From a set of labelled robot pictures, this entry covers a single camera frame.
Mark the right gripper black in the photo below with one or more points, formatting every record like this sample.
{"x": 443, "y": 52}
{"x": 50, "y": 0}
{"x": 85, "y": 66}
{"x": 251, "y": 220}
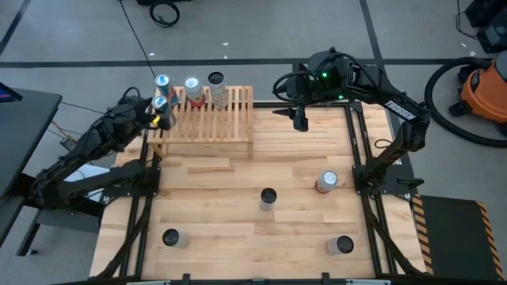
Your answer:
{"x": 301, "y": 91}

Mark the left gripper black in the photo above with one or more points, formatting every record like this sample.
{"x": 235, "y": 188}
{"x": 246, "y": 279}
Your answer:
{"x": 142, "y": 115}

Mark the blue silver Red Bull can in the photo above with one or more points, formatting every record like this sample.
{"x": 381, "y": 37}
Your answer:
{"x": 164, "y": 85}
{"x": 160, "y": 103}

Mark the pink white Spindrift can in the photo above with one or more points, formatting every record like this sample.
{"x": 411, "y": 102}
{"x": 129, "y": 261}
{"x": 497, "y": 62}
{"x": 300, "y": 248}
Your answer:
{"x": 193, "y": 89}
{"x": 328, "y": 180}

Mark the white Celsius can black lid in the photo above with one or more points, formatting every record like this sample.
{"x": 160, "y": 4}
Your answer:
{"x": 172, "y": 237}
{"x": 344, "y": 244}
{"x": 268, "y": 196}
{"x": 218, "y": 91}

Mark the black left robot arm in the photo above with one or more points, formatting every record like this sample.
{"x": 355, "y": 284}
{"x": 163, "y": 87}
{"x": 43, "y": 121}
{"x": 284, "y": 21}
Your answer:
{"x": 87, "y": 146}

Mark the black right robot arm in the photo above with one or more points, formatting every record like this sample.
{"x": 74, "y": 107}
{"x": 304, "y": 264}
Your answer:
{"x": 400, "y": 109}

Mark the wooden slatted shelf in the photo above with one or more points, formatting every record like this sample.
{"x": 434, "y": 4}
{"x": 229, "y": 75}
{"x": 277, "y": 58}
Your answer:
{"x": 222, "y": 126}

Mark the white paper sheet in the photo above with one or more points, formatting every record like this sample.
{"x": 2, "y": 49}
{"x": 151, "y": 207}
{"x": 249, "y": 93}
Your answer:
{"x": 89, "y": 171}

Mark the small black device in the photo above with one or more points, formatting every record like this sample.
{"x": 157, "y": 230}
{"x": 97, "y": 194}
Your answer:
{"x": 69, "y": 143}

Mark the black equipment box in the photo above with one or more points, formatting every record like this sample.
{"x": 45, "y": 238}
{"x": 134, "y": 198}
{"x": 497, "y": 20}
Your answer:
{"x": 144, "y": 2}

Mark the orange shop vacuum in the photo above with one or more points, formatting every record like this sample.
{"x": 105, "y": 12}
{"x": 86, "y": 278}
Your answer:
{"x": 429, "y": 97}

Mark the black desk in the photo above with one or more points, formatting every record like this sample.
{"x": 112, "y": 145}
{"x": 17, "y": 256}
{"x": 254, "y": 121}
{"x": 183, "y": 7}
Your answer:
{"x": 24, "y": 138}

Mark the black table clamp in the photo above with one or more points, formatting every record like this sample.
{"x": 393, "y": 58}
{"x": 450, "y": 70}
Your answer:
{"x": 185, "y": 277}
{"x": 325, "y": 277}

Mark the dark tablet screen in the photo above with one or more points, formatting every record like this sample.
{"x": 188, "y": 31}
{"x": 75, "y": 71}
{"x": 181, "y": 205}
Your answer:
{"x": 8, "y": 95}

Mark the orange vacuum cleaner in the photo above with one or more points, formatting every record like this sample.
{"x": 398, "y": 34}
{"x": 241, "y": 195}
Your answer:
{"x": 485, "y": 93}

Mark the black mat hazard stripes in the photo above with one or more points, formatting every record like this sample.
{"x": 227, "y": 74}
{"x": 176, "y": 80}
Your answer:
{"x": 455, "y": 237}

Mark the black equipment case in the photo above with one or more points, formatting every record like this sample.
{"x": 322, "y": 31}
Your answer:
{"x": 491, "y": 12}
{"x": 495, "y": 39}

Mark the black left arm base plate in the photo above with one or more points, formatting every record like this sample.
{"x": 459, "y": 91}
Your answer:
{"x": 153, "y": 188}

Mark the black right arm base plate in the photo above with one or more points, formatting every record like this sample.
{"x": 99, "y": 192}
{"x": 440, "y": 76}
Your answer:
{"x": 392, "y": 180}

